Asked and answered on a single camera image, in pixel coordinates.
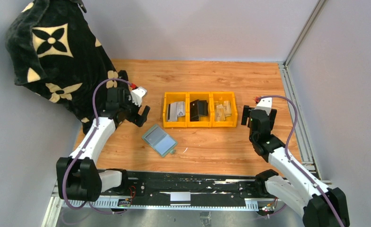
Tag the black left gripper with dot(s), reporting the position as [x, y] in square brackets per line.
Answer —
[136, 112]

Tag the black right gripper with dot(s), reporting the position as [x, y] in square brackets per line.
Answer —
[258, 116]

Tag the gold credit card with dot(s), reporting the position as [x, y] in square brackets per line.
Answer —
[220, 115]
[227, 108]

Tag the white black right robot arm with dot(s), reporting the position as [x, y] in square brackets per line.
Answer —
[315, 202]

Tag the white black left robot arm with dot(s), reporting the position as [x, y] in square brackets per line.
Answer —
[77, 176]

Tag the silver VIP card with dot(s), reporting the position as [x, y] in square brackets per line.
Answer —
[180, 109]

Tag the black credit card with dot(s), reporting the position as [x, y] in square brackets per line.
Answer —
[198, 109]

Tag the yellow left plastic bin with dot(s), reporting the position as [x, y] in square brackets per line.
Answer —
[171, 97]

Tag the yellow middle plastic bin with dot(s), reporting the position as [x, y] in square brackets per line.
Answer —
[206, 122]

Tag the black cream floral blanket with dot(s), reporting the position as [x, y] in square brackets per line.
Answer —
[55, 55]

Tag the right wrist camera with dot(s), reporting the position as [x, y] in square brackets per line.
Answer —
[265, 104]

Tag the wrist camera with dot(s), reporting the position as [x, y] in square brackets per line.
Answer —
[137, 95]
[265, 104]

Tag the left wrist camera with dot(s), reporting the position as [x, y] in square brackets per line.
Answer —
[137, 95]

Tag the aluminium corner frame post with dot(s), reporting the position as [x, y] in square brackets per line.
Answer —
[302, 136]

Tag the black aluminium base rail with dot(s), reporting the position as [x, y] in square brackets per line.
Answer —
[152, 190]

